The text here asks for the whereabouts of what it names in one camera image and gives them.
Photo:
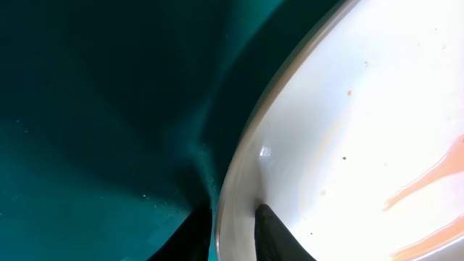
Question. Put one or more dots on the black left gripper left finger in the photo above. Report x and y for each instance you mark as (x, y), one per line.
(191, 241)

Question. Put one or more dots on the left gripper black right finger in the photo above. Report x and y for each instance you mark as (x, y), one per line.
(273, 241)

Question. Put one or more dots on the white plate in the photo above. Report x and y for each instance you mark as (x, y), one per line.
(357, 142)

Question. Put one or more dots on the blue plastic tray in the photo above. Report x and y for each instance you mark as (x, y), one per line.
(119, 118)

